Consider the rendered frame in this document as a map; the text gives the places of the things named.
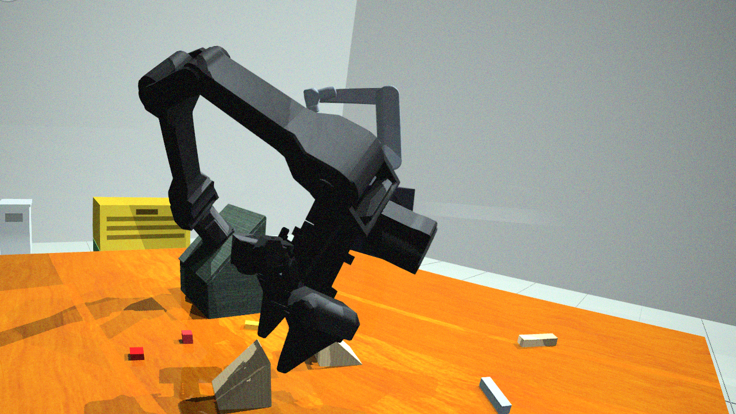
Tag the cream triangular block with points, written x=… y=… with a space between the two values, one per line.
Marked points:
x=337 y=354

